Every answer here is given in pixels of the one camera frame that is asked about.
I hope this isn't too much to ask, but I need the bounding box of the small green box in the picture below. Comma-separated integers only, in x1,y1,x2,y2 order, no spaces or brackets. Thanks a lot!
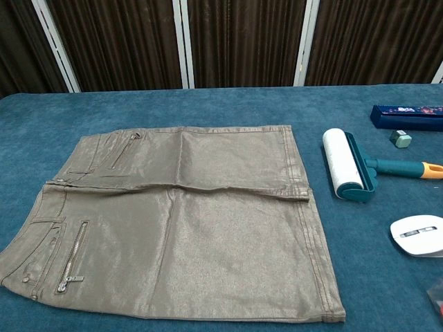
390,129,413,149

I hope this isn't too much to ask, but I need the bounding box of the red object at edge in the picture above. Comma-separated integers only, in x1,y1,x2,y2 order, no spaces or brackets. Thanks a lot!
426,275,443,322

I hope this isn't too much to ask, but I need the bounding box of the brown shiny skirt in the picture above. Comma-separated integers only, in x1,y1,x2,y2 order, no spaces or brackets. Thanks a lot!
0,124,347,322

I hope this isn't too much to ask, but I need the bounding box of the brown folding screen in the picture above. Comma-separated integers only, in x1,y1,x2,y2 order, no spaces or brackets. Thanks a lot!
0,0,443,98

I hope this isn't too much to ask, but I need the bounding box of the teal blue tablecloth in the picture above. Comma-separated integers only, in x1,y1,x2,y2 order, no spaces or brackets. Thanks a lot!
0,82,443,332

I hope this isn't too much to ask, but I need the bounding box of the teal lint roller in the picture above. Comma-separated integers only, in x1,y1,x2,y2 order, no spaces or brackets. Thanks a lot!
322,128,443,204

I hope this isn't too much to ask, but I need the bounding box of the white computer mouse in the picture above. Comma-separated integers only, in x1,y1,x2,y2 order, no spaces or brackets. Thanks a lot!
390,216,443,257

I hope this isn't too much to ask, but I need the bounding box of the dark blue printed box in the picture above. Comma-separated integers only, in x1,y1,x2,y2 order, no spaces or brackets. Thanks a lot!
370,103,443,133

